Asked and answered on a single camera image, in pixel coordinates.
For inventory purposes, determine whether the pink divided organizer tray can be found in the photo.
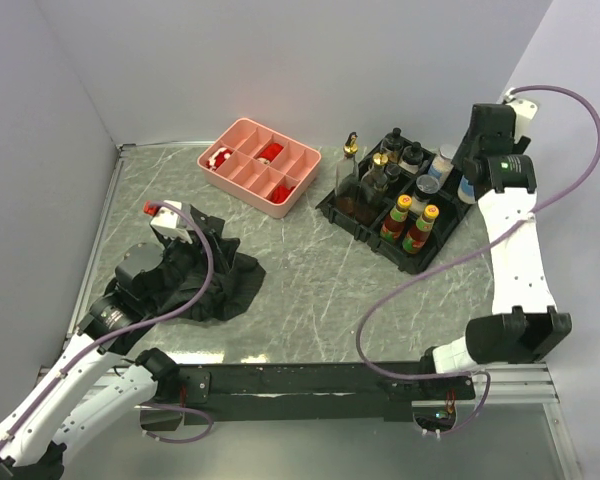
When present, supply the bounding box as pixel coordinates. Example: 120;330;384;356
197;118;321;219

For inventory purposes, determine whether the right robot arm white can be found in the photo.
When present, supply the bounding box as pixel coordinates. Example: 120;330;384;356
417;99;572;398

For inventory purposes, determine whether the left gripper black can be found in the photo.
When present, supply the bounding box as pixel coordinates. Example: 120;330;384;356
148;225;240;311

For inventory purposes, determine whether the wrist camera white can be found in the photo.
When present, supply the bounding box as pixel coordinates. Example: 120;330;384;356
143;201;193;244
502;88;539;143

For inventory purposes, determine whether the blue label jar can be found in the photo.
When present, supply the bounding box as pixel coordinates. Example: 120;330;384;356
457;176;476;205

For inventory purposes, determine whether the black compartment bin rack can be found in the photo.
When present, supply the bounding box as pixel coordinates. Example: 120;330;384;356
316;148;472;275

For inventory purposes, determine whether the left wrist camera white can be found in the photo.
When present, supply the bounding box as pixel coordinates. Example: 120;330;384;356
143;201;193;244

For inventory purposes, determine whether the red santa sock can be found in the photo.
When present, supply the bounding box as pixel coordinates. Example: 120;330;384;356
206;147;233;171
256;142;284;165

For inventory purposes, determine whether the red santa sock middle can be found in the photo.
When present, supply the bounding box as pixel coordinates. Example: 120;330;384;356
256;142;284;165

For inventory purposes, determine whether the sauce bottle yellow cap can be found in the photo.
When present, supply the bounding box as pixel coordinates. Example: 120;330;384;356
380;194;412;244
402;205;440;255

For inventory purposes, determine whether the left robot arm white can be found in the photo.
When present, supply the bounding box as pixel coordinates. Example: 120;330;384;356
0;202;214;453

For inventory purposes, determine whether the aluminium rail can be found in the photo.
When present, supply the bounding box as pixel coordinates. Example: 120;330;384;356
412;362;561;407

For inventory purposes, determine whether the black cloth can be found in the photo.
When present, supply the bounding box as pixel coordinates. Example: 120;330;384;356
103;202;266;322

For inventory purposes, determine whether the black base beam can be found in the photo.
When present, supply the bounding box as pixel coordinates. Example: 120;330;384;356
139;347;476;434

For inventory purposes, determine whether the white salt bottle black cap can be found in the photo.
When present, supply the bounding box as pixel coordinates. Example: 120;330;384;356
399;142;424;174

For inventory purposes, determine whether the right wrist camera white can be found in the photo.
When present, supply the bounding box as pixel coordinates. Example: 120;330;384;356
502;88;539;143

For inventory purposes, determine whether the red santa sock left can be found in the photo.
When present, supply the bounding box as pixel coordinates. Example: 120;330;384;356
206;147;233;171

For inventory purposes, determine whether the glass oil bottle gold spout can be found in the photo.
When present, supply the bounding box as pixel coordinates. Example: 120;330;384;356
355;153;388;226

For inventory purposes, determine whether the clear lid seasoning jar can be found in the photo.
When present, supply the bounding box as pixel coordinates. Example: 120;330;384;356
410;174;440;215

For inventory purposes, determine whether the brown spice bottle black cap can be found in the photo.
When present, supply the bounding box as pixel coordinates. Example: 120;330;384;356
380;127;404;164

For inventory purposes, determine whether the blue label white granule bottle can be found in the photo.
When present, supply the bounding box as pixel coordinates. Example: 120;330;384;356
427;144;457;186

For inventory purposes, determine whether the red sock front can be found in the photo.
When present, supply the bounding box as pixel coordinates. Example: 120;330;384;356
269;184;295;205

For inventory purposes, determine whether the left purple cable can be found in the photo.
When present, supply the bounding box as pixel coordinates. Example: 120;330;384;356
0;202;216;466

